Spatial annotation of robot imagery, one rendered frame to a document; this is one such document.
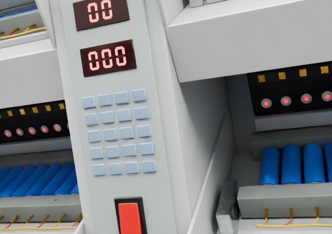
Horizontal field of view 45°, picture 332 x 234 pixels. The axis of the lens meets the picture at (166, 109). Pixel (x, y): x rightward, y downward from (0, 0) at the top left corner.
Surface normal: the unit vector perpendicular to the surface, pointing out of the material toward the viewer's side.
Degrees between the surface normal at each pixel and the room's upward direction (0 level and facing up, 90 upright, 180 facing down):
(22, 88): 111
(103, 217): 90
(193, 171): 90
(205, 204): 90
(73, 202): 21
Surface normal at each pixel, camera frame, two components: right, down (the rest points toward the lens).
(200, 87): 0.93, -0.11
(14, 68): -0.27, 0.45
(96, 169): -0.34, 0.10
